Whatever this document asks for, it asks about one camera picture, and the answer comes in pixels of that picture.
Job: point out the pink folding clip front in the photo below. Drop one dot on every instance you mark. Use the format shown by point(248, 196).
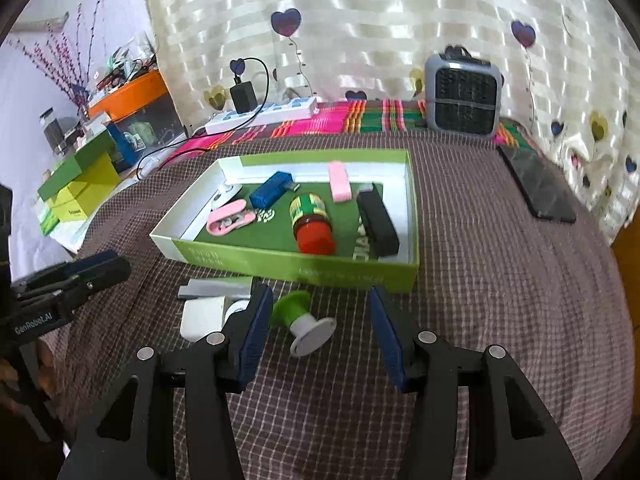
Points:
point(229, 217)

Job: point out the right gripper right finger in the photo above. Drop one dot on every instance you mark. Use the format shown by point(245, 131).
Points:
point(512, 435)

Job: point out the purple flower branches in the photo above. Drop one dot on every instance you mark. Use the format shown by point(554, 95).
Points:
point(65, 58)

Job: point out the green white spool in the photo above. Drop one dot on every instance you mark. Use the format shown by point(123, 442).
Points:
point(292, 311)

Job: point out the person left hand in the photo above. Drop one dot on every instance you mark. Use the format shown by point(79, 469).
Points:
point(28, 379)

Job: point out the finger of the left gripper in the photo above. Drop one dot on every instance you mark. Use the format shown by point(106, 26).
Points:
point(60, 272)
point(80, 287)

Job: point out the silver metal lighter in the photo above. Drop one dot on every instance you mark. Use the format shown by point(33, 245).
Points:
point(237, 287)

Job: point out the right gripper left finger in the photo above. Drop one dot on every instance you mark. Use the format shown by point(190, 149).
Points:
point(130, 432)

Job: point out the white wall charger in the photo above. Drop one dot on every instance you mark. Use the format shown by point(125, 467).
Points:
point(201, 317)

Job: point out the white smiley face gadget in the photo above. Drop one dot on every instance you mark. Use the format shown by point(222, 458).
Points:
point(224, 194)

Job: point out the black smartphone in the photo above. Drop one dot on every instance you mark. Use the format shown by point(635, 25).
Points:
point(542, 190)

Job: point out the grey portable fan heater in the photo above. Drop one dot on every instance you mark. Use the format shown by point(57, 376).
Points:
point(462, 93)

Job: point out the colourful plaid cloth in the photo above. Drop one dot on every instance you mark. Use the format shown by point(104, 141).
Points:
point(332, 118)

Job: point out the blue usb tester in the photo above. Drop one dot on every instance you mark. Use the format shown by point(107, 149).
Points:
point(268, 193)

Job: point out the heart pattern curtain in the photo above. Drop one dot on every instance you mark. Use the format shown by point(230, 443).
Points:
point(570, 69)

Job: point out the black power adapter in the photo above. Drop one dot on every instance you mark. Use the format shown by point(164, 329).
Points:
point(243, 97)

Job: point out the green white cardboard box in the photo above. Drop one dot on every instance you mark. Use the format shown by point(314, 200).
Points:
point(338, 218)

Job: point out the brown jar red lid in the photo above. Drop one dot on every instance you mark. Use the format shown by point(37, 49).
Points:
point(311, 225)

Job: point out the orange lid storage bin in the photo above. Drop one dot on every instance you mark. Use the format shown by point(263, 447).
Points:
point(142, 112)

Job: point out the green yellow box stack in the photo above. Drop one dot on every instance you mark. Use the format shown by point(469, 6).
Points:
point(78, 184)

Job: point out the white power strip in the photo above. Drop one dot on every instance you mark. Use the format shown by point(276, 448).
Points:
point(297, 109)

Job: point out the black rectangular device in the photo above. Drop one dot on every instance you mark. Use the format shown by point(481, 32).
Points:
point(377, 223)

